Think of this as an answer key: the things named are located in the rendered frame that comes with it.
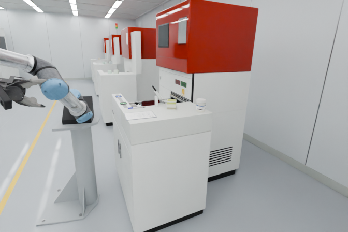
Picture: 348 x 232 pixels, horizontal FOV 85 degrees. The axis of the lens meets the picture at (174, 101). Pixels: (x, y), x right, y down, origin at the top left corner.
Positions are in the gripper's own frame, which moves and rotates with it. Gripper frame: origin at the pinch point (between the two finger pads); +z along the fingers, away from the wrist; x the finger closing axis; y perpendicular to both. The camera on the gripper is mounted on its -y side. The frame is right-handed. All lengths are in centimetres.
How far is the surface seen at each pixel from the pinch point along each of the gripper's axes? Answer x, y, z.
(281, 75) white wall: -18, 63, 251
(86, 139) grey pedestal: 70, 37, 27
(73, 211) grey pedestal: 131, 8, 24
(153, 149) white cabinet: 33, -7, 63
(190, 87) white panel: 8, 41, 105
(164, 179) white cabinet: 55, -17, 76
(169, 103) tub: 14, 21, 78
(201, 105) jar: 3, 8, 96
